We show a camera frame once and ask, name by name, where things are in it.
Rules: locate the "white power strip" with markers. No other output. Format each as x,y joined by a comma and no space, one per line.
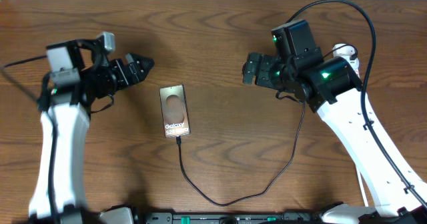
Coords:
357,72

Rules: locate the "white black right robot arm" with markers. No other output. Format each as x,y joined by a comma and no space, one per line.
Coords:
332,89

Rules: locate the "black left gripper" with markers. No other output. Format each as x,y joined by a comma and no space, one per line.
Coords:
132,59

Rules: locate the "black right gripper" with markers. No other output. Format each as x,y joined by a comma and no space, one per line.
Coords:
265,62

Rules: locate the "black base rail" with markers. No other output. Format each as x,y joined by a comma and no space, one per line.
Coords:
242,218

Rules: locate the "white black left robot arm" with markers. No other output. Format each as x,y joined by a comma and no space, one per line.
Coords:
80,73

